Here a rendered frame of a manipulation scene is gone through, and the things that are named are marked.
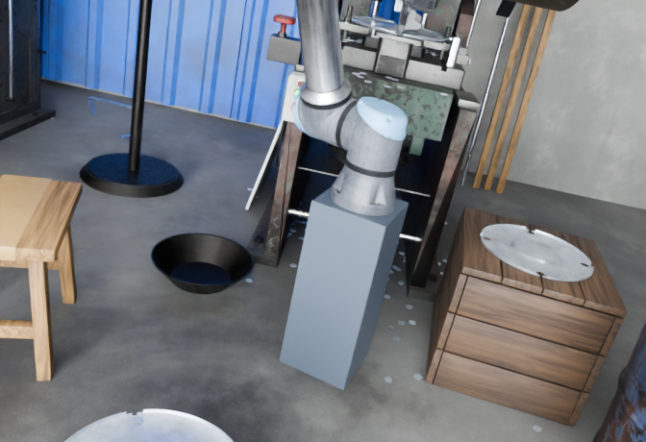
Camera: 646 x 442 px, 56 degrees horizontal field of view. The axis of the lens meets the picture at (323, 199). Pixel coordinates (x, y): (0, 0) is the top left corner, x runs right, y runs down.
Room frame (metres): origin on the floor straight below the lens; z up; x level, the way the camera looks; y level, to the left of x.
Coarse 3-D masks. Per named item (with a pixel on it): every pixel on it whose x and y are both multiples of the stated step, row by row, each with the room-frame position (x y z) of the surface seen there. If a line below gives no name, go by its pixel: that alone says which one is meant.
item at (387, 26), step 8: (360, 16) 1.98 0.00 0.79; (360, 24) 1.81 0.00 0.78; (368, 24) 1.86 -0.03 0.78; (376, 24) 1.90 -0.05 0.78; (384, 24) 1.89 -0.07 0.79; (392, 24) 1.94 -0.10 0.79; (392, 32) 1.76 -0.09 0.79; (408, 32) 1.85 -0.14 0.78; (416, 32) 1.87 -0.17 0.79; (424, 32) 1.97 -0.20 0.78; (432, 32) 1.99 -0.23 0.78; (432, 40) 1.79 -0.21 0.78; (440, 40) 1.82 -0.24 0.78
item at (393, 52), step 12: (384, 36) 1.73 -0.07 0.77; (396, 36) 1.74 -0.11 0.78; (384, 48) 1.85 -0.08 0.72; (396, 48) 1.85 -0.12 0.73; (408, 48) 1.85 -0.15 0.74; (384, 60) 1.85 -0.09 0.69; (396, 60) 1.85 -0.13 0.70; (408, 60) 1.85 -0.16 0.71; (384, 72) 1.85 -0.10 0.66; (396, 72) 1.85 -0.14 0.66
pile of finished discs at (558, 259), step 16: (496, 224) 1.58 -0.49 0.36; (496, 240) 1.48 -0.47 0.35; (512, 240) 1.50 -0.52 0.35; (528, 240) 1.51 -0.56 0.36; (544, 240) 1.55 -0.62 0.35; (560, 240) 1.57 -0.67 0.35; (496, 256) 1.38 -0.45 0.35; (512, 256) 1.40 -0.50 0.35; (528, 256) 1.41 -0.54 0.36; (544, 256) 1.43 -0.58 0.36; (560, 256) 1.46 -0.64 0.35; (576, 256) 1.49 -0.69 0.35; (528, 272) 1.33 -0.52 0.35; (544, 272) 1.34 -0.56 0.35; (560, 272) 1.36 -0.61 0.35; (576, 272) 1.38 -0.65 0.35; (592, 272) 1.39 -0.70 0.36
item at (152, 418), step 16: (112, 416) 0.72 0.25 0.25; (128, 416) 0.73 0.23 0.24; (144, 416) 0.74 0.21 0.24; (160, 416) 0.74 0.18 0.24; (176, 416) 0.75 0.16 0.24; (192, 416) 0.75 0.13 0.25; (80, 432) 0.68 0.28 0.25; (96, 432) 0.69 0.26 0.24; (112, 432) 0.69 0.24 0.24; (128, 432) 0.70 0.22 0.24; (144, 432) 0.71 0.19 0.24; (160, 432) 0.71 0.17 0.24; (176, 432) 0.72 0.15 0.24; (192, 432) 0.73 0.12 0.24; (208, 432) 0.73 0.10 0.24; (224, 432) 0.73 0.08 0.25
